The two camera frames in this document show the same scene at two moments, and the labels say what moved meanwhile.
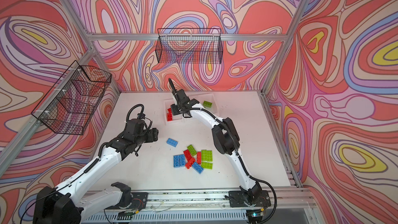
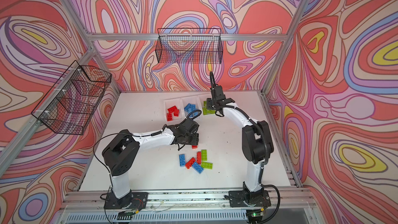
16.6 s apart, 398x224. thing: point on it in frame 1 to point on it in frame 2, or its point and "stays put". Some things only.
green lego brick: x=207 y=104 stays put
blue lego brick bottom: x=197 y=167 stays put
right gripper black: x=175 y=112 to x=209 y=103
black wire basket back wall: x=189 y=45 stays put
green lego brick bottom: x=207 y=165 stays put
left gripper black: x=153 y=135 to x=196 y=138
